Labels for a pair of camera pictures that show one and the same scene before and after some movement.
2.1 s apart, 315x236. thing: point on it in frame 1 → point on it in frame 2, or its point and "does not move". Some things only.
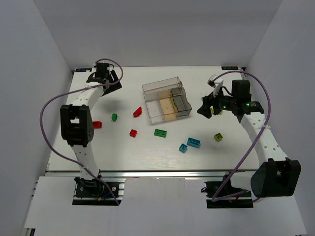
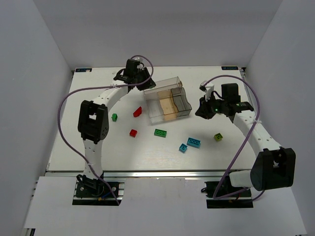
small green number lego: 114,117 does not move
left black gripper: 108,83 → 145,80
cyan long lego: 194,142 does not move
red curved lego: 138,112 does not move
